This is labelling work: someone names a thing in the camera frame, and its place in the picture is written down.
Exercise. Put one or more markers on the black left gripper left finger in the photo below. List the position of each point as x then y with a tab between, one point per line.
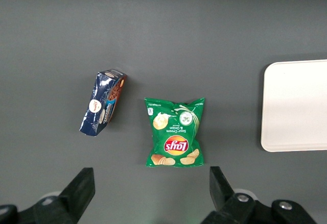
76	193

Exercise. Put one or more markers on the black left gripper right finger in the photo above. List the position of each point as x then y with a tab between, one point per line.
230	198

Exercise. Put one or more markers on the green Lays chips bag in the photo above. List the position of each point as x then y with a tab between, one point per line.
175	133

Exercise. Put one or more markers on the white plastic tray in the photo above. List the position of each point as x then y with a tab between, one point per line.
296	105

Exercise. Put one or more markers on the dark blue snack box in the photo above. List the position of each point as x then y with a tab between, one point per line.
101	101

